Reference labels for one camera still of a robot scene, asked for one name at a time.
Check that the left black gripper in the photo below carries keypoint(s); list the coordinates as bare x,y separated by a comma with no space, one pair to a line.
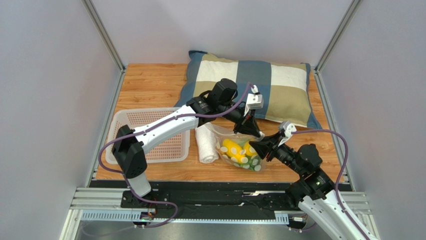
250,127

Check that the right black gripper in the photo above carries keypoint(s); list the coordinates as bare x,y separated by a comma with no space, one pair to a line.
271,145

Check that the clear zip top bag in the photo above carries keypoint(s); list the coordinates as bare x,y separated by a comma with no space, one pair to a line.
222,133

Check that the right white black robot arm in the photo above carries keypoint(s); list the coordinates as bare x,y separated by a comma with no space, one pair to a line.
315,193

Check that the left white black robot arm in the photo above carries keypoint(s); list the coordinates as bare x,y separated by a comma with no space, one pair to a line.
131,146

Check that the yellow fake lemon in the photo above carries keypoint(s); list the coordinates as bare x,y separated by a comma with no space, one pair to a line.
248,150

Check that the green white fake cabbage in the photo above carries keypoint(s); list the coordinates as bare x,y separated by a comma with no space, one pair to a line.
253,163

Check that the yellow fake corn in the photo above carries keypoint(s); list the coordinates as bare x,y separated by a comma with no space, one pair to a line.
232,150

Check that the rolled white towel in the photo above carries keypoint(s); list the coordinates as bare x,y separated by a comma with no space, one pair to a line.
206,143

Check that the checkered blue beige pillow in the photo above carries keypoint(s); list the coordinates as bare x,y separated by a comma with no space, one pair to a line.
284,87

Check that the white perforated plastic basket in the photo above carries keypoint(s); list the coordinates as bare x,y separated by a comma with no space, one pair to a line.
175,149

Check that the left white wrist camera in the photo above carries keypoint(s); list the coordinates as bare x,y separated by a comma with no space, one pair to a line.
254,100

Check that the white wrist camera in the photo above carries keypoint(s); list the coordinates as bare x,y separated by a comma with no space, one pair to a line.
286,130
254,100

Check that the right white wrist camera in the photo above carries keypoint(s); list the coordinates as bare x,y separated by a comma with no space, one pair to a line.
286,130

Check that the right aluminium frame post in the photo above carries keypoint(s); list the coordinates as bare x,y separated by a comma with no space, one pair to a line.
337,35

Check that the aluminium frame post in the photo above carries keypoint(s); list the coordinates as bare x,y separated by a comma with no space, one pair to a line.
99,25
337,35

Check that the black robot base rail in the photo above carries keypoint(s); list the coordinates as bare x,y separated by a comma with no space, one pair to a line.
174,202

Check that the left aluminium frame post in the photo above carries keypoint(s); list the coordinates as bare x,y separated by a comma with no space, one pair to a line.
99,25

